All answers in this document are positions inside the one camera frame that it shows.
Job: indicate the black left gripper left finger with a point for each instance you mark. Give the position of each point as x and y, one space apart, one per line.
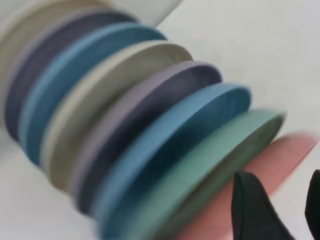
250 212

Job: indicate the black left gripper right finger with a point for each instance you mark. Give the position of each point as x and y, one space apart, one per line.
315 200

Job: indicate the pink plate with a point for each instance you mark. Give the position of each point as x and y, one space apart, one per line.
275 160

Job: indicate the green plate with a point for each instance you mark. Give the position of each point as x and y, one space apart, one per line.
212 155

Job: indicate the blue plate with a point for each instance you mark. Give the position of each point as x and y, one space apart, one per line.
75 62
175 130

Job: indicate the purple plate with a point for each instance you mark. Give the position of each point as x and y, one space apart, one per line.
155 100
50 42

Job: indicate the beige plate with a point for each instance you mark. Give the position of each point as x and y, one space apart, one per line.
100 95
25 30

